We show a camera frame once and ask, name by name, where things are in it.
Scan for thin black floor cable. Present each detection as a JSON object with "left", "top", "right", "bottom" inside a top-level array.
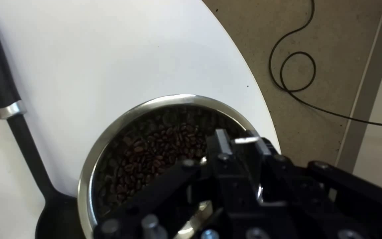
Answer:
[{"left": 268, "top": 0, "right": 382, "bottom": 131}]

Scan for small metal spoon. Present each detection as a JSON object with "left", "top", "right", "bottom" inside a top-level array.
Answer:
[{"left": 175, "top": 135, "right": 261, "bottom": 239}]

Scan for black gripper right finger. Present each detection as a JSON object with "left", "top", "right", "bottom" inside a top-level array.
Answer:
[{"left": 243, "top": 137, "right": 382, "bottom": 239}]

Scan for coffee beans in silver bowl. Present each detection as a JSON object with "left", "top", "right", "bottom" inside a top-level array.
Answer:
[{"left": 91, "top": 105, "right": 251, "bottom": 219}]

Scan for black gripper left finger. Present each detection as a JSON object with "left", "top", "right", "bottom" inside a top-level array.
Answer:
[{"left": 91, "top": 127, "right": 245, "bottom": 239}]

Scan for black ladle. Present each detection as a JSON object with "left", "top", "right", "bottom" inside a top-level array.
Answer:
[{"left": 0, "top": 19, "right": 89, "bottom": 239}]

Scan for silver metal bowl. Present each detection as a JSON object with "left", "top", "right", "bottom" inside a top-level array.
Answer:
[{"left": 76, "top": 93, "right": 263, "bottom": 239}]

